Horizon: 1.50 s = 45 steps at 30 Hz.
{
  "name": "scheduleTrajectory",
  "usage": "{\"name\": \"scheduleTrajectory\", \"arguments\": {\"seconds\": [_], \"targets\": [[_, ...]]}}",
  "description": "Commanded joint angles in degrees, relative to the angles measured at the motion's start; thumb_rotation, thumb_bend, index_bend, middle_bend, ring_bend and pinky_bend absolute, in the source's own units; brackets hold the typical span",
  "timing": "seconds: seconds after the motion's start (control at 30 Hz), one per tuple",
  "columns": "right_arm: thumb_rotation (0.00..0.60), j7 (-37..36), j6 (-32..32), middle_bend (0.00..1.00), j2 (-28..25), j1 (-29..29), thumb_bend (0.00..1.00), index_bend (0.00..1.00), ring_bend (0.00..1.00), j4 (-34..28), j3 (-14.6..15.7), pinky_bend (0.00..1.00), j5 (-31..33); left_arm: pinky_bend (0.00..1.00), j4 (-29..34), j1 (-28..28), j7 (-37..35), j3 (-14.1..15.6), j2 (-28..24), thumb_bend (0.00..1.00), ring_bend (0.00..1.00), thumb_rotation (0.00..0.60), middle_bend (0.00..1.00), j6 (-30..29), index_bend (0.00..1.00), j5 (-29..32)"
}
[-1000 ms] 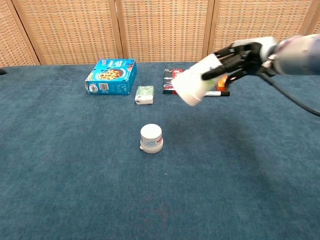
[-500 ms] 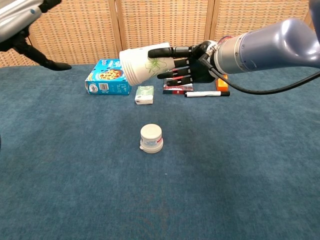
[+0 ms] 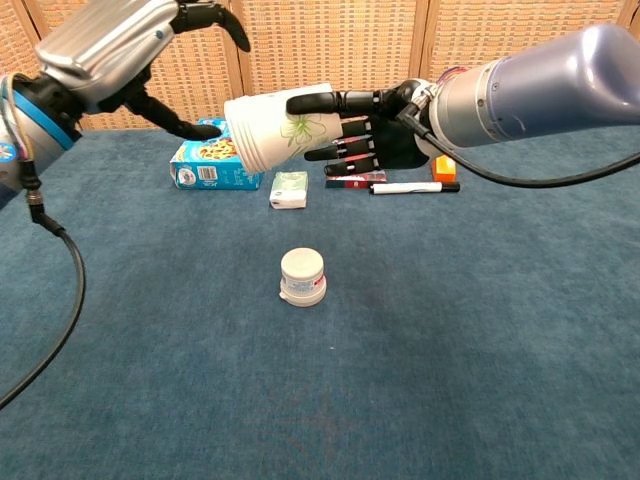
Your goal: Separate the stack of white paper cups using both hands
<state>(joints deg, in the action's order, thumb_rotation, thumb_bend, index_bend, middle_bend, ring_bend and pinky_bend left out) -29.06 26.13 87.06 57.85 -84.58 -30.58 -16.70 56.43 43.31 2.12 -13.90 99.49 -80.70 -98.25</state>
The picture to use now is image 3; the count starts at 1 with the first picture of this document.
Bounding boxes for green white tissue pack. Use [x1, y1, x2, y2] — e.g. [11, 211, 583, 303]
[268, 170, 309, 210]

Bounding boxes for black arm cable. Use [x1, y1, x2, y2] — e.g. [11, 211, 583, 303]
[397, 102, 640, 189]
[0, 189, 87, 411]

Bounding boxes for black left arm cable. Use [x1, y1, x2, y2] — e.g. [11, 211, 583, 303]
[0, 189, 87, 411]

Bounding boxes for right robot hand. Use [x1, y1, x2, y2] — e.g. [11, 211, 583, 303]
[285, 79, 432, 177]

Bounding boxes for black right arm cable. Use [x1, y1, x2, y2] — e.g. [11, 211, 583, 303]
[397, 102, 640, 189]

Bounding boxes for white plastic jar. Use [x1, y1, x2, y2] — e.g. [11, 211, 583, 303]
[278, 247, 328, 308]

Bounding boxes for orange plastic bottle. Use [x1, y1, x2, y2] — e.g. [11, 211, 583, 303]
[431, 154, 458, 183]

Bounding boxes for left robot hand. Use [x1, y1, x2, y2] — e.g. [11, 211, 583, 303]
[35, 0, 251, 142]

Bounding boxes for blue tablecloth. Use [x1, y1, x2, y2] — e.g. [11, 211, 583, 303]
[0, 118, 640, 480]

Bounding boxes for blue cookie box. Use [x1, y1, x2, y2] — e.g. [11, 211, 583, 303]
[168, 117, 265, 191]

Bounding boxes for white marker pen black cap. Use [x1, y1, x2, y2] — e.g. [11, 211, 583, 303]
[368, 181, 461, 195]

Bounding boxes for red black printed box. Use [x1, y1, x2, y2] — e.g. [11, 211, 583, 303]
[324, 168, 389, 190]

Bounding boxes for woven wooden screen panel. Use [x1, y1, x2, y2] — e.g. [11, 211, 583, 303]
[229, 0, 431, 99]
[418, 0, 640, 81]
[0, 0, 56, 81]
[29, 0, 247, 132]

